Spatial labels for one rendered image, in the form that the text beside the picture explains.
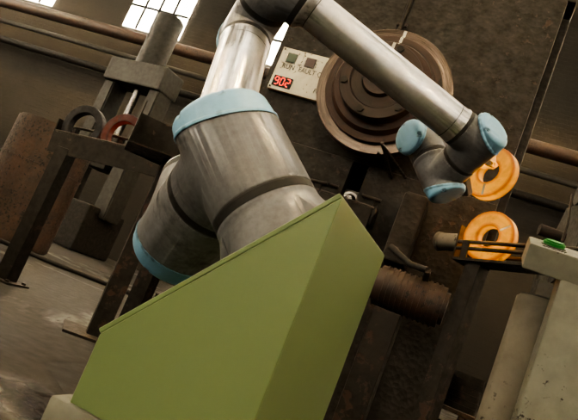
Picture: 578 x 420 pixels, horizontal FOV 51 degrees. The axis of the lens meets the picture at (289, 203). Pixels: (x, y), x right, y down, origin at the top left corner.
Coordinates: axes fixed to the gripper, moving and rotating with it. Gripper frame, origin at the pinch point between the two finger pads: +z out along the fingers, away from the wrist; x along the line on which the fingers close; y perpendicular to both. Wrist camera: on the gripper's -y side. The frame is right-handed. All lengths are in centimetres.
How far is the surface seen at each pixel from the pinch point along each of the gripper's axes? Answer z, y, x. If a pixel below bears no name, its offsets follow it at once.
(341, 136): -10, 6, 55
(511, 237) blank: 3.8, -18.5, -6.9
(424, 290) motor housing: -9.4, -37.5, 9.2
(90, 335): -80, -68, 73
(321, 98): -14, 19, 65
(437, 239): 0.7, -23.0, 15.7
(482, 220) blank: 4.0, -15.2, 3.5
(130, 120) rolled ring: -58, 2, 123
